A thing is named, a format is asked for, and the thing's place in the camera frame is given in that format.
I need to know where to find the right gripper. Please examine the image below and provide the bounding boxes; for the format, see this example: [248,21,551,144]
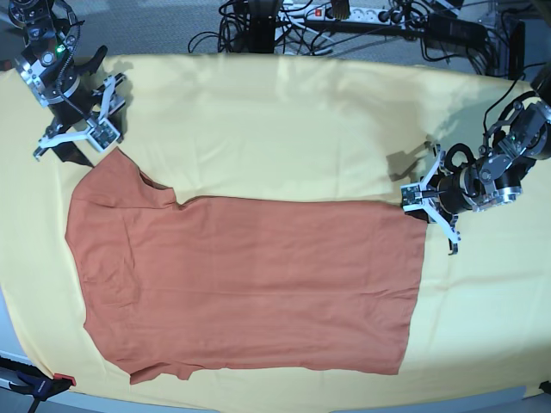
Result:
[46,45,107,133]

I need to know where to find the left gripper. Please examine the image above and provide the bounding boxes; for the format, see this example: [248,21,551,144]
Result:
[437,144,478,214]

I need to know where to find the orange T-shirt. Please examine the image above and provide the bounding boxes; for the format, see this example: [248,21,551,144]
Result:
[65,151,427,384]

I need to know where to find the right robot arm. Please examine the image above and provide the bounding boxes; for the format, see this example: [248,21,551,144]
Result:
[8,0,108,133]

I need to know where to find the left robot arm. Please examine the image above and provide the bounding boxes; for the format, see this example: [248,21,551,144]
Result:
[436,64,550,215]

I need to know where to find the black power adapter box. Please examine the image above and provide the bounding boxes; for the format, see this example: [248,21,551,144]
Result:
[424,14,487,48]

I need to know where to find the black upright box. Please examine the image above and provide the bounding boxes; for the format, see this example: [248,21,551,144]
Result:
[507,20,525,80]

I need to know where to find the white power strip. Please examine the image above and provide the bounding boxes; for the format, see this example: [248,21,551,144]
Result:
[305,4,405,26]

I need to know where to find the yellow table cloth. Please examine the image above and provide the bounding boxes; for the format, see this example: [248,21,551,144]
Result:
[1,55,550,412]

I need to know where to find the black clamp at right edge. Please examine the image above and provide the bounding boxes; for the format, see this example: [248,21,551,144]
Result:
[539,380,551,395]

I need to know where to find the black table leg post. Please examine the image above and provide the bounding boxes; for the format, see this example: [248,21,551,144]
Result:
[247,0,280,54]

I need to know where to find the tangled black floor cables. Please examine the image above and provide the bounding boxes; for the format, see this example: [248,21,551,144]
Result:
[188,0,337,57]

